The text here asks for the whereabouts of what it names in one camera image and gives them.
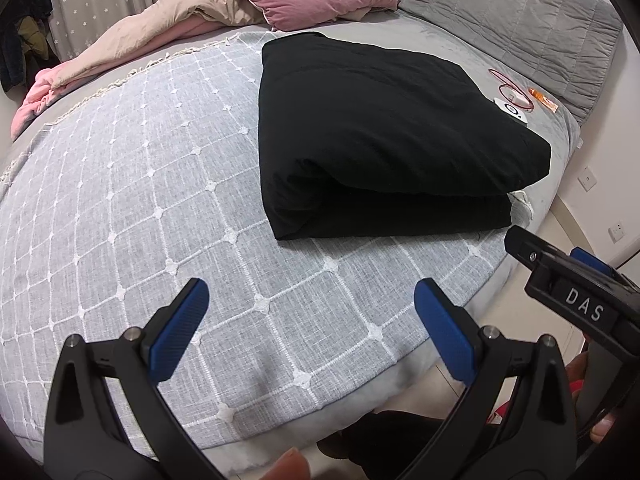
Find beige pink duvet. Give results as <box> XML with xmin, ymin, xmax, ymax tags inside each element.
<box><xmin>10</xmin><ymin>0</ymin><xmax>264</xmax><ymax>141</ymax></box>

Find black garment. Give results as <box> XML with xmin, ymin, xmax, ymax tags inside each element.
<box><xmin>258</xmin><ymin>32</ymin><xmax>551</xmax><ymax>240</ymax></box>

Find orange small object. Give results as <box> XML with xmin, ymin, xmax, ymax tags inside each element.
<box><xmin>528</xmin><ymin>88</ymin><xmax>559</xmax><ymax>113</ymax></box>

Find grey quilted headboard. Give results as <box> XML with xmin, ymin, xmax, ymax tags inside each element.
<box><xmin>399</xmin><ymin>0</ymin><xmax>623</xmax><ymax>124</ymax></box>

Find person left hand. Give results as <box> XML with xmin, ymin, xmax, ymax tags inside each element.
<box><xmin>260</xmin><ymin>448</ymin><xmax>311</xmax><ymax>480</ymax></box>

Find grey checked fringed blanket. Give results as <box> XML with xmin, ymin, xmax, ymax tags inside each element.
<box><xmin>1</xmin><ymin>32</ymin><xmax>506</xmax><ymax>448</ymax></box>

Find dark clothes hanging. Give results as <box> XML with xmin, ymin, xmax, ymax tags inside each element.
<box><xmin>1</xmin><ymin>0</ymin><xmax>58</xmax><ymax>92</ymax></box>

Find white small box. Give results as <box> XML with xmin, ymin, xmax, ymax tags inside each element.
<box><xmin>494</xmin><ymin>98</ymin><xmax>528</xmax><ymax>125</ymax></box>

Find red cable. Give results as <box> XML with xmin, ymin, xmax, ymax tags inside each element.
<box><xmin>487</xmin><ymin>66</ymin><xmax>536</xmax><ymax>112</ymax></box>

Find white wall socket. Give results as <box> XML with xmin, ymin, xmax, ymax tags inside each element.
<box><xmin>577</xmin><ymin>167</ymin><xmax>598</xmax><ymax>192</ymax></box>
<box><xmin>608</xmin><ymin>221</ymin><xmax>625</xmax><ymax>244</ymax></box>

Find person right hand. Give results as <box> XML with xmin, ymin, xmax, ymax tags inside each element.
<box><xmin>564</xmin><ymin>350</ymin><xmax>618</xmax><ymax>444</ymax></box>

